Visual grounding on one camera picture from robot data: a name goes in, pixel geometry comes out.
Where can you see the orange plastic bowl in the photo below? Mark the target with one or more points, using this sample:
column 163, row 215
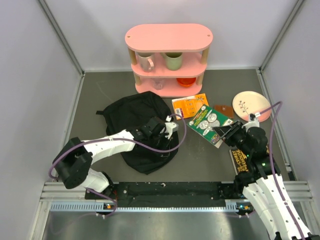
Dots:
column 186, row 82

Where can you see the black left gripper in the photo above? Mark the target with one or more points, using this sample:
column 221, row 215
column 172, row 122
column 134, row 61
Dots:
column 166, row 141

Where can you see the orange paperback book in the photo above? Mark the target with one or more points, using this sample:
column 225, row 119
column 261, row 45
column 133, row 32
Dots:
column 187, row 107

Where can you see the pink mug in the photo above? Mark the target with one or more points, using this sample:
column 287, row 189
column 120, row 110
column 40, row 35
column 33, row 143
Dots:
column 146, row 61

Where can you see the brown leather wallet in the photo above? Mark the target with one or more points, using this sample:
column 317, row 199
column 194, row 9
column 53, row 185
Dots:
column 225, row 110

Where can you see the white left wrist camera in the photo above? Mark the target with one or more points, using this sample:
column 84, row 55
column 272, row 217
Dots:
column 170, row 127

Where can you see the black yellow treehouse book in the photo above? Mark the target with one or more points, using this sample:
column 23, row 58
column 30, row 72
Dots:
column 238, row 159

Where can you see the black student backpack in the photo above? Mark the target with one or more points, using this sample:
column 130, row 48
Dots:
column 131, row 112

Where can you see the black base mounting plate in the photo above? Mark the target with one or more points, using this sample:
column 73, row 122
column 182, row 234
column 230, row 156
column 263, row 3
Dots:
column 174, row 194

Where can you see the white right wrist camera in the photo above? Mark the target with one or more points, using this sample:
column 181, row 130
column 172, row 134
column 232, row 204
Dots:
column 253, row 121

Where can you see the pink wooden shelf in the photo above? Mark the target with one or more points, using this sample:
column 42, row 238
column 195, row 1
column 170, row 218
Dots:
column 191, row 39

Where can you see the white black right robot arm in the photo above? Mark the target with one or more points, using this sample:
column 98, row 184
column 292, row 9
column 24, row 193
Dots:
column 263, row 184

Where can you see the green mug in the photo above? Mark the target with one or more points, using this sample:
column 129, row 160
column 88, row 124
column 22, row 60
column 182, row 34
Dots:
column 173, row 60

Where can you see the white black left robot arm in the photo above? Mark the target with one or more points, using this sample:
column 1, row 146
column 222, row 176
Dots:
column 74, row 163

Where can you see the green coin book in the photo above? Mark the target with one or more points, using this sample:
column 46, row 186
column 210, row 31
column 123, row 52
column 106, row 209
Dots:
column 204, row 122

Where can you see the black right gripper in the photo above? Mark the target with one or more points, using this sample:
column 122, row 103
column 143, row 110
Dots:
column 227, row 132

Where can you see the pink and cream plate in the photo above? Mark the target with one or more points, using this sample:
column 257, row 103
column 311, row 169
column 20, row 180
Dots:
column 249, row 102

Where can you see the clear drinking glass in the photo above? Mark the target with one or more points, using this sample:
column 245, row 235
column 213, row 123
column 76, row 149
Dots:
column 158, row 83

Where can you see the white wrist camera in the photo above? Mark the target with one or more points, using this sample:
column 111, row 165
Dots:
column 170, row 127
column 253, row 121

